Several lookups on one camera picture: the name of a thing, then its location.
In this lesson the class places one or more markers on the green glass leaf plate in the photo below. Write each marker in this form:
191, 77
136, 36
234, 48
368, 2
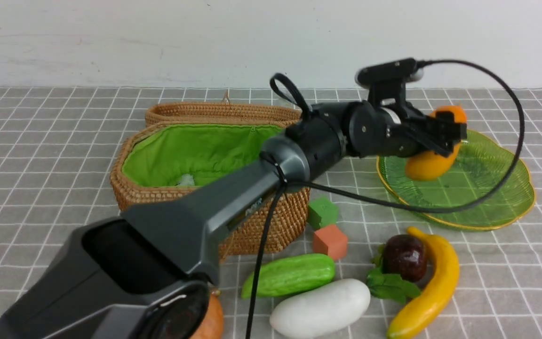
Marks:
479, 166

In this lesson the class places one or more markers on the orange foam cube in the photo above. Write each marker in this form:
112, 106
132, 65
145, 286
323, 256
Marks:
330, 241

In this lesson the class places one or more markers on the orange brown potato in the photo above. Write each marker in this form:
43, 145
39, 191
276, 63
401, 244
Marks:
212, 326

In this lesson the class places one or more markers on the orange yellow mango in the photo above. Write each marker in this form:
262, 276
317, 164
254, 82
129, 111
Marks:
429, 165

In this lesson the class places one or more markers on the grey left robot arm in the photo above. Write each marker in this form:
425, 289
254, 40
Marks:
146, 273

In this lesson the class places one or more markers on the woven wicker basket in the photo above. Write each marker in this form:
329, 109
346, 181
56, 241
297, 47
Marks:
151, 164

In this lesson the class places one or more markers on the white eggplant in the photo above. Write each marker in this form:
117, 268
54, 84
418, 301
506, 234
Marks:
321, 311

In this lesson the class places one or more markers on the green bitter gourd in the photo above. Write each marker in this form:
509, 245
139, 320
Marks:
295, 274

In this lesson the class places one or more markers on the yellow banana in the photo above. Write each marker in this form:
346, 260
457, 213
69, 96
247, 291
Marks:
418, 314

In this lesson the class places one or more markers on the dark purple passion fruit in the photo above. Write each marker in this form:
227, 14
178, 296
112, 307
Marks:
406, 256

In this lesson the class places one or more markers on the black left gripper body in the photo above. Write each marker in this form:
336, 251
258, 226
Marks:
377, 131

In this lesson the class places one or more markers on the green leafy vegetable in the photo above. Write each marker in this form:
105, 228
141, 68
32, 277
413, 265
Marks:
389, 286

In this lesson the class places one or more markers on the green foam cube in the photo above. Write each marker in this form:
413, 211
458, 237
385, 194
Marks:
322, 212

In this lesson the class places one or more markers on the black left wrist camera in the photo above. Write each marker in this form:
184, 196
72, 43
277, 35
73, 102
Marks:
405, 70

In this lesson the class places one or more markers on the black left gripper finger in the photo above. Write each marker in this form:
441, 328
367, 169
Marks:
448, 126
425, 142

